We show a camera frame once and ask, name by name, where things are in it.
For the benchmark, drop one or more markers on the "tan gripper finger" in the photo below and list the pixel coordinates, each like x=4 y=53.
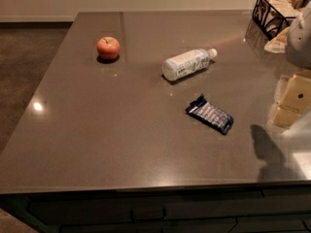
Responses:
x=284 y=118
x=297 y=94

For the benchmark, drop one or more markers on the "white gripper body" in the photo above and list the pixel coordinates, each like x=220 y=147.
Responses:
x=299 y=44

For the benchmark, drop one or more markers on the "dark blue snack bar wrapper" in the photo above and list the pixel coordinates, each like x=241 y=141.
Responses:
x=209 y=114

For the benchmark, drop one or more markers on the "dark cabinet drawers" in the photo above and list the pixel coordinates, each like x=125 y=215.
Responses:
x=268 y=210

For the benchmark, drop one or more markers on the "white plastic bottle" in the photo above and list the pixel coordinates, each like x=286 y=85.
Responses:
x=187 y=63

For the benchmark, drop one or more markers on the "red apple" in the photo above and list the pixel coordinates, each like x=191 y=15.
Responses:
x=108 y=48

